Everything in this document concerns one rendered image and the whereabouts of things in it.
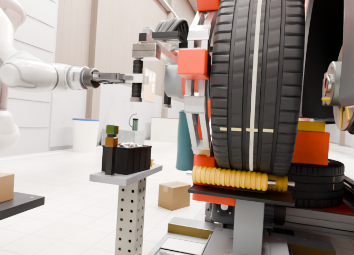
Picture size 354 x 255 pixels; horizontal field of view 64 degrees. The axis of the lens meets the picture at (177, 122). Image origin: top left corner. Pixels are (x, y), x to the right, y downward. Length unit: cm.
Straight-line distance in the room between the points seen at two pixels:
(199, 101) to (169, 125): 837
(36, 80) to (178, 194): 156
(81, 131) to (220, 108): 494
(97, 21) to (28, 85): 581
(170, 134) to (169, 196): 699
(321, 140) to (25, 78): 129
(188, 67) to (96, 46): 593
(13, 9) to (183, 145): 101
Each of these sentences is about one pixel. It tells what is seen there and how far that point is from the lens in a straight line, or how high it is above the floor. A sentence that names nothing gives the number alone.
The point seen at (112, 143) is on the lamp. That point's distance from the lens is 117.
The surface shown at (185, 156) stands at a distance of 121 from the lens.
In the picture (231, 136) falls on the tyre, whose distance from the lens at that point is 82.
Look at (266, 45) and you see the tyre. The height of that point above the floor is 90.
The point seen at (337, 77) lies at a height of 86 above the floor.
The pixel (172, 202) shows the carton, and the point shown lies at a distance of 226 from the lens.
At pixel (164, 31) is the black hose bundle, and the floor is 98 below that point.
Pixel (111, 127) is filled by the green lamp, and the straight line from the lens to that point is 117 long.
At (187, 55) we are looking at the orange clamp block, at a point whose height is 87.
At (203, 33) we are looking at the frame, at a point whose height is 95.
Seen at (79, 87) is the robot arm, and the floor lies 79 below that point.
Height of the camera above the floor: 69
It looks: level
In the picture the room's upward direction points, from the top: 3 degrees clockwise
